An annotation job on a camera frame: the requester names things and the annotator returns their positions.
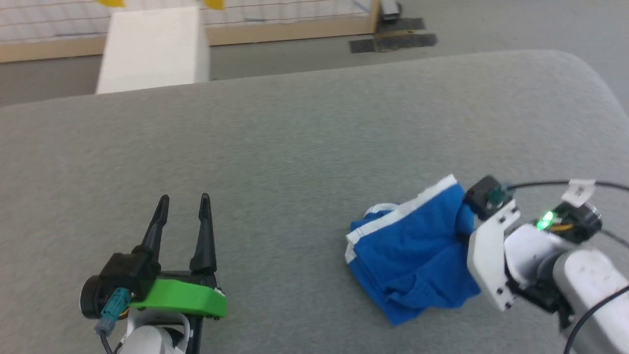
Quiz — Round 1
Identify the long black floor tape strip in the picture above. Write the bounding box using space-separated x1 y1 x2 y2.
349 17 438 54

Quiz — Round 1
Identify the grey fabric sofa cushion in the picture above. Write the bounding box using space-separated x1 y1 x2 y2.
0 49 629 354

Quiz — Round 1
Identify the grey metal stand post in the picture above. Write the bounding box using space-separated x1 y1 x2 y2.
380 0 402 21

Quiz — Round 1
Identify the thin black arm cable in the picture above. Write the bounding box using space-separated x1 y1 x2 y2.
564 284 629 354

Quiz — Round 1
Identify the white rectangular box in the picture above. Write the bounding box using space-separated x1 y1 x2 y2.
95 6 211 95

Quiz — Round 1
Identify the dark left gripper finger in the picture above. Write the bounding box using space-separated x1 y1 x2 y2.
191 193 217 274
140 195 171 261

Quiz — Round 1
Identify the right camera cable teal plug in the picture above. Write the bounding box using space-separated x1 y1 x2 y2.
491 179 629 205

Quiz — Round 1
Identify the white cable clip tag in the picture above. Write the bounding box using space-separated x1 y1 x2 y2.
562 179 597 207

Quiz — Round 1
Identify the lemon print grid partition screen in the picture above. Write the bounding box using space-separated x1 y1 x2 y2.
0 0 381 63

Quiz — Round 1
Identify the blue garment with white stripe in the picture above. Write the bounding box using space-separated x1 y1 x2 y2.
345 174 482 326

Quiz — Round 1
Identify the camera cable teal plug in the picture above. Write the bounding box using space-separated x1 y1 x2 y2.
491 179 629 205
95 289 132 354

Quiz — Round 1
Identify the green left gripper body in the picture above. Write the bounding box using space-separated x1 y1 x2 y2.
80 269 228 321

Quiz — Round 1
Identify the left camera cable teal plug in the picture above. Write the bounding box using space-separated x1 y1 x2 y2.
95 289 132 354

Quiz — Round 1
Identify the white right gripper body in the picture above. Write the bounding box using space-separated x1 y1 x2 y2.
467 199 603 315

